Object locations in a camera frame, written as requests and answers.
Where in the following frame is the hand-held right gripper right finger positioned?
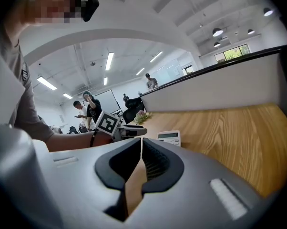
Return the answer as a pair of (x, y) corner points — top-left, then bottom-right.
(125, 137), (277, 229)

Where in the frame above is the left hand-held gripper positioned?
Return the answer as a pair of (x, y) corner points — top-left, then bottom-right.
(94, 111), (148, 143)

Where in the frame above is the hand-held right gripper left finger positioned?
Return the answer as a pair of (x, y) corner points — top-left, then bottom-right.
(31, 137), (143, 229)

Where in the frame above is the white calculator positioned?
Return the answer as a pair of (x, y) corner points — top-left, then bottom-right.
(156, 130), (182, 147)

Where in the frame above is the person's left forearm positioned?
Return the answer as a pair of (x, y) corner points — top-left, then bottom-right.
(47, 129), (113, 153)

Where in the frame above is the small flower bouquet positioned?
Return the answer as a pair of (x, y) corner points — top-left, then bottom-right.
(133, 110), (154, 125)

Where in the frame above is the black office chair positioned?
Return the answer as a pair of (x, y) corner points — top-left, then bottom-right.
(122, 96), (145, 125)

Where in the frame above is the black framed whiteboard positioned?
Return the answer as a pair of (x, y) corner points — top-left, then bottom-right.
(94, 89), (123, 116)

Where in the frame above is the grey desk partition panel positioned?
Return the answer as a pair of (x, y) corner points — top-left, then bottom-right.
(139, 48), (285, 114)

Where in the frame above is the person's grey shirt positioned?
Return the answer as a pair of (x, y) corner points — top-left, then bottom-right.
(0, 27), (56, 143)

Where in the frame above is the black wrist strap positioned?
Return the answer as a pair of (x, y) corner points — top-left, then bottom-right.
(89, 128), (98, 148)

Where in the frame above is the high wall window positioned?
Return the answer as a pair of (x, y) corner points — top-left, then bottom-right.
(214, 44), (251, 64)

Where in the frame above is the black head-worn camera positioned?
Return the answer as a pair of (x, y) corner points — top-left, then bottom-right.
(81, 0), (100, 22)

